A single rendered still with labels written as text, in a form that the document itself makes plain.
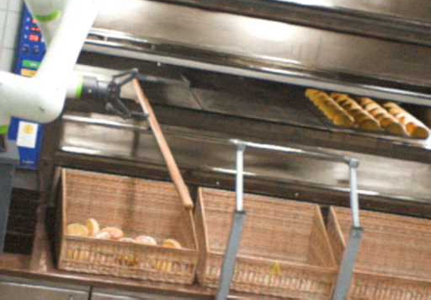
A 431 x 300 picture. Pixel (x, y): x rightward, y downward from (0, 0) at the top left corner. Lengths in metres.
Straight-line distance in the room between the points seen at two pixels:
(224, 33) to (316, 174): 0.77
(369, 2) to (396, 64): 0.30
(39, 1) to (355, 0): 1.58
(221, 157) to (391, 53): 0.87
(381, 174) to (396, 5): 0.76
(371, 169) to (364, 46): 0.56
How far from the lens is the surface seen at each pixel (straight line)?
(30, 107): 3.31
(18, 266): 4.17
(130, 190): 4.58
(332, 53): 4.62
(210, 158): 4.61
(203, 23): 4.49
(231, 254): 4.13
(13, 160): 3.38
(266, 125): 4.63
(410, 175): 4.90
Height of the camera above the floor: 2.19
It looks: 16 degrees down
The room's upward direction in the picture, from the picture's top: 11 degrees clockwise
